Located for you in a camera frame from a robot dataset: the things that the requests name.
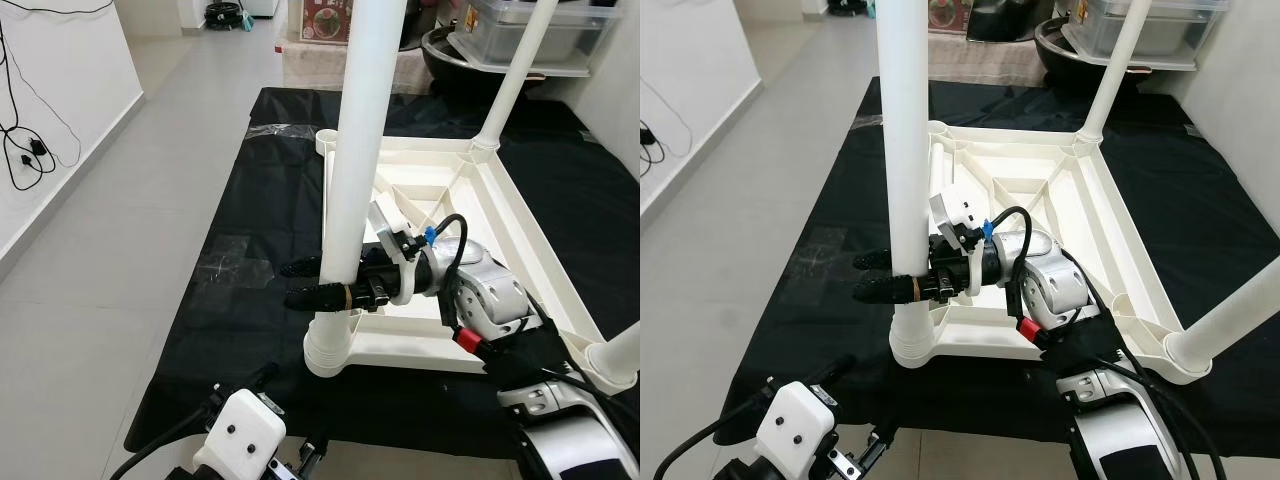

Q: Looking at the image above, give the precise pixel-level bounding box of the clear plastic storage box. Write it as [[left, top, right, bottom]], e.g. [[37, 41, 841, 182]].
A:
[[447, 0, 621, 79], [1060, 0, 1231, 73]]

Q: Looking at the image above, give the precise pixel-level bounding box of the black tablecloth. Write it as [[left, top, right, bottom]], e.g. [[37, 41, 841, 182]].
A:
[[125, 87, 641, 461], [720, 75, 1280, 456]]

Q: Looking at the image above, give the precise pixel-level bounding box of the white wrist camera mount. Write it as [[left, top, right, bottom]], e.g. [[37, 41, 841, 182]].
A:
[[190, 390, 288, 480], [367, 198, 433, 306], [928, 190, 996, 296], [755, 382, 853, 480]]

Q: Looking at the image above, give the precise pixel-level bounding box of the red printed carton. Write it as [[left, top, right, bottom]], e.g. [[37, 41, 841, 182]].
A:
[[300, 0, 354, 44], [930, 0, 970, 34]]

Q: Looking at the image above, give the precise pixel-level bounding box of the shiny dark metal pan lid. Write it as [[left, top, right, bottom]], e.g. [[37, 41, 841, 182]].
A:
[[400, 0, 471, 51], [968, 0, 1061, 44]]

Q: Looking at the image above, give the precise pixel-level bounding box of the clear tape cross patch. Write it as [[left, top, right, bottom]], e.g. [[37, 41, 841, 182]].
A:
[[195, 235, 276, 292], [790, 228, 861, 284]]

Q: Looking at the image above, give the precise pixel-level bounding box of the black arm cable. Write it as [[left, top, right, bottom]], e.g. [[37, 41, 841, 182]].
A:
[[655, 378, 793, 480], [108, 383, 227, 480], [420, 213, 641, 461], [985, 206, 1226, 480]]

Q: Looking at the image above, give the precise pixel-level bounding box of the black wok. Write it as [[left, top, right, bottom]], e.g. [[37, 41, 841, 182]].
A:
[[420, 25, 561, 97], [1033, 18, 1181, 91]]

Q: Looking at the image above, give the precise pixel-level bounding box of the white plastic children table top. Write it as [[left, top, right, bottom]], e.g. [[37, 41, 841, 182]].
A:
[[305, 128, 641, 393], [888, 120, 1213, 386]]

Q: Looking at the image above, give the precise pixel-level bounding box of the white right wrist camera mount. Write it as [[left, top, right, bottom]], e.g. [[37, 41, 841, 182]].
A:
[[928, 190, 996, 296], [367, 198, 433, 306]]

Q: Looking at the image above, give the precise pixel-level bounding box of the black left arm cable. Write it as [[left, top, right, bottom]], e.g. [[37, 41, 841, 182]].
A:
[[108, 383, 227, 480], [655, 378, 793, 480]]

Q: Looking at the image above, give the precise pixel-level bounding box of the black wall power cable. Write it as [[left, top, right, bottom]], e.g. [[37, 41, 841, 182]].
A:
[[640, 68, 703, 173], [0, 0, 121, 193]]

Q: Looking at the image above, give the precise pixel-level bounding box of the beige woven cloth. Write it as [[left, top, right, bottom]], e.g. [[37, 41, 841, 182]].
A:
[[925, 30, 1051, 89], [280, 40, 441, 96]]

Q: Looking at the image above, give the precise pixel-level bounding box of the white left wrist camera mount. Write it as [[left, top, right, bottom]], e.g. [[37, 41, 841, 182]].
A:
[[755, 382, 853, 480], [190, 390, 288, 480]]

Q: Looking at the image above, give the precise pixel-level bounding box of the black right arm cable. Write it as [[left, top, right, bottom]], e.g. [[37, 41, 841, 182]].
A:
[[985, 206, 1226, 480], [420, 213, 641, 461]]

